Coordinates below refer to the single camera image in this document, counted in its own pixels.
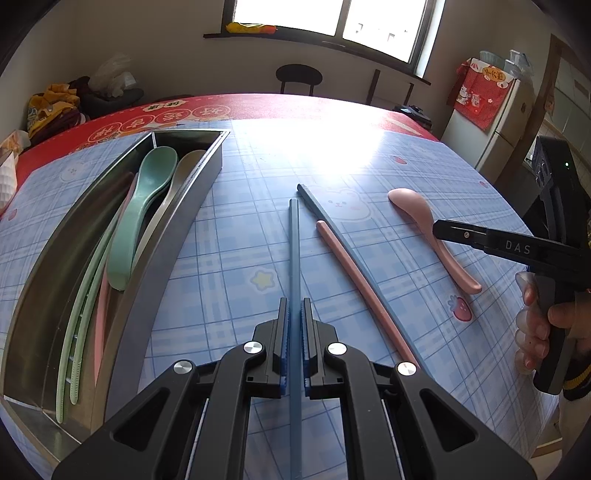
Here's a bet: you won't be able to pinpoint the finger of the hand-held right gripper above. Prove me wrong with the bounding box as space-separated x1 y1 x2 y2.
433 219 495 254

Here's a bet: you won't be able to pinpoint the pink chopstick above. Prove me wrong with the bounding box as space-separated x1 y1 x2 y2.
92 173 139 386
316 220 420 369

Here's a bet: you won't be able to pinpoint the small black object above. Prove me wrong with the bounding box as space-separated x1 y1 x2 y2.
392 104 432 130

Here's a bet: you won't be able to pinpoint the red printed cloth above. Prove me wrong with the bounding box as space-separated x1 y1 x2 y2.
453 58 515 132

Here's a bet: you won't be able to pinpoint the dark bag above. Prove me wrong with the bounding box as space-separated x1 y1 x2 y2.
69 76 145 118

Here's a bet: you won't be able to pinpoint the green chopstick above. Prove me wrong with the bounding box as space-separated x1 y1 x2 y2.
68 231 123 406
55 217 121 424

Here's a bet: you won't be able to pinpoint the clear plastic containers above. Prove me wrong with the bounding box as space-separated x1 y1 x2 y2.
478 48 536 79

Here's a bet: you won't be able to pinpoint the white refrigerator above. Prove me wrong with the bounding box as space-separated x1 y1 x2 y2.
441 58 536 174

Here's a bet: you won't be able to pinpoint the green spoon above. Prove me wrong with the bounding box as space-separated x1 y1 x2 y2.
107 146 179 291

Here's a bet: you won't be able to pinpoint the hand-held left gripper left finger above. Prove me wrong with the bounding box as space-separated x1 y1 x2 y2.
52 298 291 480

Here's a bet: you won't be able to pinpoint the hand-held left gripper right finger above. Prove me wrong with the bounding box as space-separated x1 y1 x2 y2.
301 298 539 480

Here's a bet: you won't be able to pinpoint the black round chair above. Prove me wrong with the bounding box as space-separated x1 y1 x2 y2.
276 65 322 97

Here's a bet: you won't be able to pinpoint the person's right hand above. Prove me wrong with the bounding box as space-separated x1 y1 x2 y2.
514 271 591 374

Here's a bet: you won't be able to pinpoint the window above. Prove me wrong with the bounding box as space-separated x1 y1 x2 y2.
223 0 446 79

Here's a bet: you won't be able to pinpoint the blue chopstick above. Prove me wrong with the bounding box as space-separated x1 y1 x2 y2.
288 198 303 480
298 184 416 356

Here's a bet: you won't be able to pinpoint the yellow toy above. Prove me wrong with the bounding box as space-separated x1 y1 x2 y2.
226 21 278 35

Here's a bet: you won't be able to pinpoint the person's right forearm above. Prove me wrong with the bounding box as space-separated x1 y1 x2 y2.
561 369 591 402

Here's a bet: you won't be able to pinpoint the dark windowsill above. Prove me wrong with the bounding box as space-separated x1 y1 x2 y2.
203 32 432 86

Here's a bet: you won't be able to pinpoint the clear plastic bag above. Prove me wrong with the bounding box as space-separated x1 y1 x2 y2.
89 53 139 97

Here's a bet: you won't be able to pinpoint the blue plaid tablecloth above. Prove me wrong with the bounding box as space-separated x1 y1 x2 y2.
0 93 561 480

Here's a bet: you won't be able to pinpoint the metal utensil tray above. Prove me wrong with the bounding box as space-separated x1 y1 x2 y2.
0 130 230 455

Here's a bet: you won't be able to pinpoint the pink spoon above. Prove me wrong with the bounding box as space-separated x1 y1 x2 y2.
388 188 483 295

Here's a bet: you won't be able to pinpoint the yellow and red bag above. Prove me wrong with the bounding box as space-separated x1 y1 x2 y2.
28 83 88 144

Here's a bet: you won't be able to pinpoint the beige spoon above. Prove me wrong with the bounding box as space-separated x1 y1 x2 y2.
131 150 206 273

